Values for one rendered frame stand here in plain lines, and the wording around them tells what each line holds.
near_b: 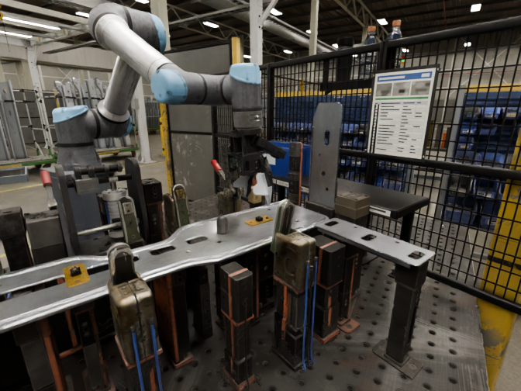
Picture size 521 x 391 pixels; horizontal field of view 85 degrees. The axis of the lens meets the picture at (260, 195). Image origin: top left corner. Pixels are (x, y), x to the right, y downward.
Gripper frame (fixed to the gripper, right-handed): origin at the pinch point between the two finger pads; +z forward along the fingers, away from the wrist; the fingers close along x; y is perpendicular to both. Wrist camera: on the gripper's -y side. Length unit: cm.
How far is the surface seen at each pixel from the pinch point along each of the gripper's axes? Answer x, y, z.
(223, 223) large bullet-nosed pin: 1.5, 13.2, 3.2
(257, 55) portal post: -367, -287, -92
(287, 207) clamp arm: 18.4, 6.0, -3.9
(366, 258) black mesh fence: 5, -52, 40
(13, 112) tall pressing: -745, 70, -18
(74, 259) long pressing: -7.3, 46.5, 4.1
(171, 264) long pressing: 8.0, 30.3, 5.1
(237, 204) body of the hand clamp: -13.1, -0.7, 5.8
